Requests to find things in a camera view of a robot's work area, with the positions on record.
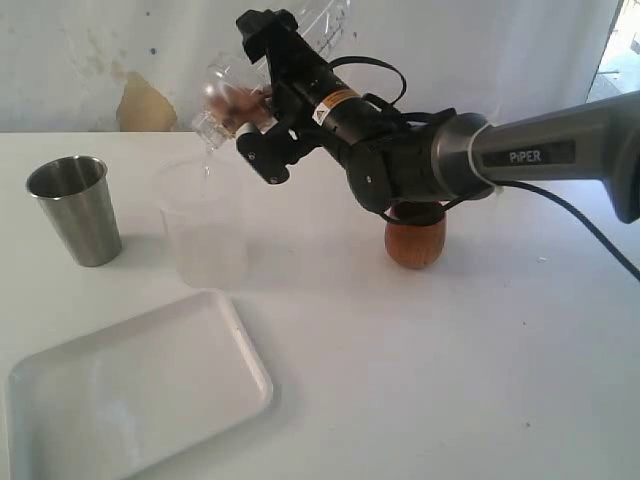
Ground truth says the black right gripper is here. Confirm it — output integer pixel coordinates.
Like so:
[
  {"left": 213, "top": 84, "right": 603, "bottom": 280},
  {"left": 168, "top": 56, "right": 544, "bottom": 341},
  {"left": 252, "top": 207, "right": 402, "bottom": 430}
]
[{"left": 235, "top": 9, "right": 340, "bottom": 185}]

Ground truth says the clear measuring cylinder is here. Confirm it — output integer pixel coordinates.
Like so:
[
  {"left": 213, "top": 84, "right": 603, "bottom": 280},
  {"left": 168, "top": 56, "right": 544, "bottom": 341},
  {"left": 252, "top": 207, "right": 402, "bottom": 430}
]
[{"left": 219, "top": 0, "right": 359, "bottom": 126}]

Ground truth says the clear dome strainer lid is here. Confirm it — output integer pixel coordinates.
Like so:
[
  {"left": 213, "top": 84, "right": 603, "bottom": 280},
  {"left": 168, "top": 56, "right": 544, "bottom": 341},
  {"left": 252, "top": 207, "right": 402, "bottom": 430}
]
[{"left": 191, "top": 52, "right": 274, "bottom": 151}]

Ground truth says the brown wooden cup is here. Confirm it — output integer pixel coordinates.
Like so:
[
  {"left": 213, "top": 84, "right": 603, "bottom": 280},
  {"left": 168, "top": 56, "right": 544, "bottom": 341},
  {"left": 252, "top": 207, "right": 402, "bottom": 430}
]
[{"left": 384, "top": 202, "right": 446, "bottom": 270}]

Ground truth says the stainless steel cup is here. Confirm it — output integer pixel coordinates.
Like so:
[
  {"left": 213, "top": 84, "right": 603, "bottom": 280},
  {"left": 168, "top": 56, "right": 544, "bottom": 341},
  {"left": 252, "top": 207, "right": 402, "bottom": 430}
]
[{"left": 26, "top": 155, "right": 122, "bottom": 267}]

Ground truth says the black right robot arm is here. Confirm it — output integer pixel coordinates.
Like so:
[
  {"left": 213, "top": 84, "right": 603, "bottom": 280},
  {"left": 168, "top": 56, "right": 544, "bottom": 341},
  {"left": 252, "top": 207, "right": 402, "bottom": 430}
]
[{"left": 236, "top": 10, "right": 639, "bottom": 223}]

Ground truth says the translucent plastic container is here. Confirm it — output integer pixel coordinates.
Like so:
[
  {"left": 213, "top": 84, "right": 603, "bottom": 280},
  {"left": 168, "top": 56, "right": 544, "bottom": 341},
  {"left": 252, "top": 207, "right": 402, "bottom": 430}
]
[{"left": 152, "top": 153, "right": 248, "bottom": 289}]

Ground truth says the white rectangular tray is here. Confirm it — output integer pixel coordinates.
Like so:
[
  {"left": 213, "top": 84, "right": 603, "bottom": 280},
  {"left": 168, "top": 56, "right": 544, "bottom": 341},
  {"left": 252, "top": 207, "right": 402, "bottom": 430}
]
[{"left": 6, "top": 291, "right": 273, "bottom": 479}]

